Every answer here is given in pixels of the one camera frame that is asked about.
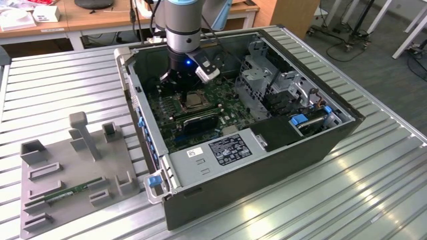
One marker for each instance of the flat white box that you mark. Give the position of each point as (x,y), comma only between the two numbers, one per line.
(16,23)

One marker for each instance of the black wheeled stand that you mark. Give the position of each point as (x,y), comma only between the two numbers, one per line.
(354,37)

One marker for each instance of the silver power supply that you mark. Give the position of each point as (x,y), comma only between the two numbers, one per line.
(196,170)

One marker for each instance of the white tape strip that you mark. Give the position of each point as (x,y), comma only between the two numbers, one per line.
(376,218)

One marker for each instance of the black PC case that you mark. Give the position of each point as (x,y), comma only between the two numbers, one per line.
(267,190)

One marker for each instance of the blue retainer clip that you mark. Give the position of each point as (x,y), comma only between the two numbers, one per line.
(140,122)

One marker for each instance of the white table frame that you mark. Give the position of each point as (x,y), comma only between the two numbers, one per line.
(410,40)

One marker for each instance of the red white packet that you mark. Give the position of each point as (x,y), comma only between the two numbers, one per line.
(40,2)

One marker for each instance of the wooden cabinet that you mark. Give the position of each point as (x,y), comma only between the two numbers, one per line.
(294,15)

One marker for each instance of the green RAM stick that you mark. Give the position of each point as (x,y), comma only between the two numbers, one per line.
(196,113)
(83,186)

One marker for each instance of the blue case latch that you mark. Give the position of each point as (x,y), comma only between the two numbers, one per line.
(153,182)

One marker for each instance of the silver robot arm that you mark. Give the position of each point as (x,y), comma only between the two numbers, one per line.
(183,30)

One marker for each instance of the green motherboard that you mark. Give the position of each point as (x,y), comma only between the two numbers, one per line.
(233,105)

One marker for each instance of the small white labelled box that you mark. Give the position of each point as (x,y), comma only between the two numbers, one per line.
(47,12)

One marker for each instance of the wooden desk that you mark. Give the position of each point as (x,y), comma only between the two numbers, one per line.
(100,17)

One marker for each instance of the silver chipset heatsink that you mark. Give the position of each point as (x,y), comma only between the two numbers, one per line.
(231,130)

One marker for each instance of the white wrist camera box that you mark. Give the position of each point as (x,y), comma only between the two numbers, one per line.
(208,73)

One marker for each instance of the blue disk carrier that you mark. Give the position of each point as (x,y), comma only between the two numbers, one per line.
(298,119)

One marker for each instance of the CPU socket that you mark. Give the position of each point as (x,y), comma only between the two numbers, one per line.
(200,110)

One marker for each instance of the black round object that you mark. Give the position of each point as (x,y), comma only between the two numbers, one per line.
(93,3)

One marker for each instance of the grey parts rack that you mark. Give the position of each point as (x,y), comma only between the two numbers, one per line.
(80,170)

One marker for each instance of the silver CPU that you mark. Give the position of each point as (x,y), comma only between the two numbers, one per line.
(196,100)

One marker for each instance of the silver drive cage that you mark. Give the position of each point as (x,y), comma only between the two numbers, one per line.
(256,75)

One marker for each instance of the small blue clip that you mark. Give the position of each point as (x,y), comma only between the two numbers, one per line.
(327,109)

